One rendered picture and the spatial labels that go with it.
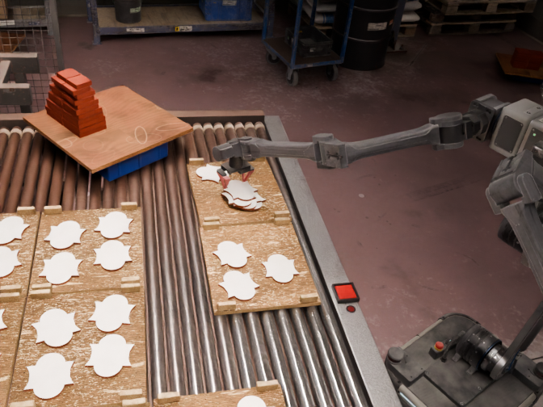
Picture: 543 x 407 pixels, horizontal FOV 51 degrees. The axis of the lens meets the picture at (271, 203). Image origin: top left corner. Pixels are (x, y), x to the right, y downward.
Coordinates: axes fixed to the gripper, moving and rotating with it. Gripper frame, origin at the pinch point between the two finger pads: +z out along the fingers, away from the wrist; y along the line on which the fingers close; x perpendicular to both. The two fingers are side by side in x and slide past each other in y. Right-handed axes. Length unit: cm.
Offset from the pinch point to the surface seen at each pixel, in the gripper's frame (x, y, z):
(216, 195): 1.5, -7.1, 3.9
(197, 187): 9.5, -11.0, 4.1
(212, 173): 13.8, -1.2, 3.0
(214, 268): -32.2, -30.9, 3.7
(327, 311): -67, -10, 5
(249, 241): -27.6, -12.9, 3.6
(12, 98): 107, -49, 2
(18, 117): 93, -51, 4
